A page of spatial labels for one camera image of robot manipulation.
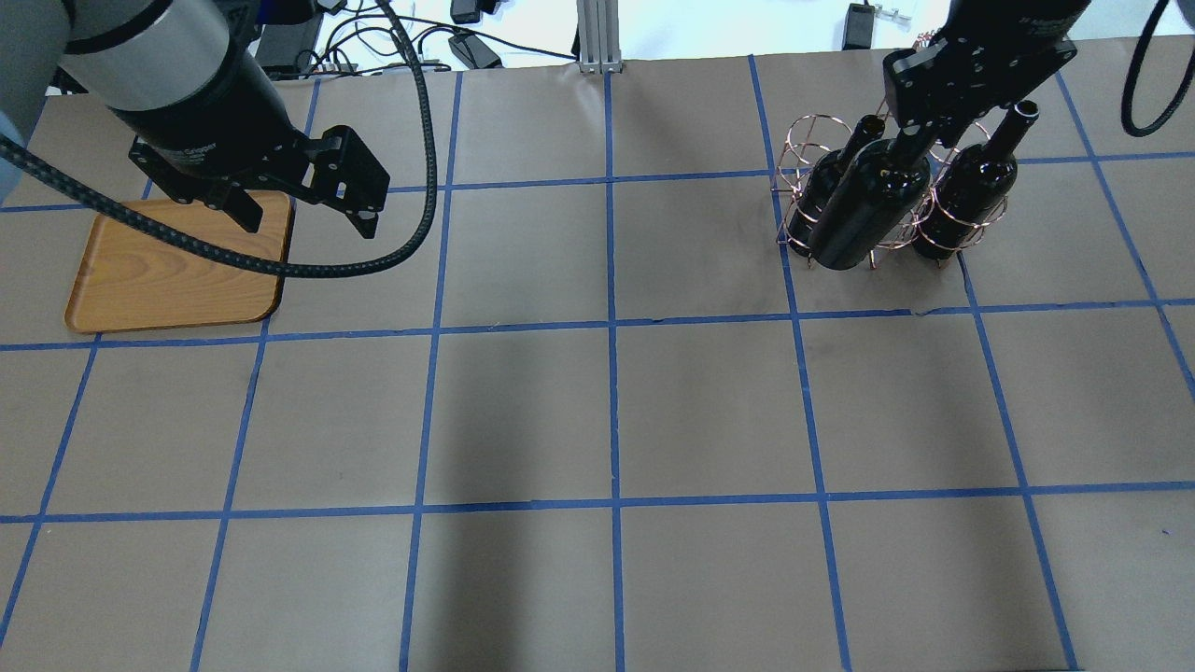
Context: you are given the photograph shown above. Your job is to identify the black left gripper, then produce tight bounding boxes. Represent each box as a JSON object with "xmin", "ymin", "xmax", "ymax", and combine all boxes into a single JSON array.
[{"xmin": 110, "ymin": 42, "xmax": 390, "ymax": 242}]

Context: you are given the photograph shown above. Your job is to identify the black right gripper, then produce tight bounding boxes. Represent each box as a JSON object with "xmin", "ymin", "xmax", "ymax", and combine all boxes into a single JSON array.
[{"xmin": 882, "ymin": 1, "xmax": 1090, "ymax": 147}]

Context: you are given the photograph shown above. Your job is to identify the dark wine bottle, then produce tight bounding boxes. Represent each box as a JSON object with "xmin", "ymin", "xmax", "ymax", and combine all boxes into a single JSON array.
[
  {"xmin": 912, "ymin": 99, "xmax": 1040, "ymax": 262},
  {"xmin": 809, "ymin": 133, "xmax": 934, "ymax": 271}
]

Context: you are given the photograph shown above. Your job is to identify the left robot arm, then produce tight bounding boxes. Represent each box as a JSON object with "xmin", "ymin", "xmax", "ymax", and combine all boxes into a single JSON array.
[{"xmin": 4, "ymin": 1, "xmax": 390, "ymax": 239}]

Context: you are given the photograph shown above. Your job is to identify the dark wine bottle in basket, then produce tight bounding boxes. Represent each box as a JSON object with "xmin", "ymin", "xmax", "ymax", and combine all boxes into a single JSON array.
[{"xmin": 912, "ymin": 99, "xmax": 1040, "ymax": 262}]

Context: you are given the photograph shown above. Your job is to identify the wooden tray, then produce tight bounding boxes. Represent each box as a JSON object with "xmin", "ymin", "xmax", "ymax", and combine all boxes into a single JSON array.
[{"xmin": 65, "ymin": 191, "xmax": 294, "ymax": 332}]

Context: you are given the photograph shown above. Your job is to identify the black braided cable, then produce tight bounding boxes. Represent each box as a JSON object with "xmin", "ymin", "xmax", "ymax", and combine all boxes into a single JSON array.
[{"xmin": 0, "ymin": 0, "xmax": 440, "ymax": 281}]

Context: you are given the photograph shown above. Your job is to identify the aluminium frame post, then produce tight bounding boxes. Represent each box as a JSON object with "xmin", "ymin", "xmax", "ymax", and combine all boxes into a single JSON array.
[{"xmin": 576, "ymin": 0, "xmax": 624, "ymax": 74}]

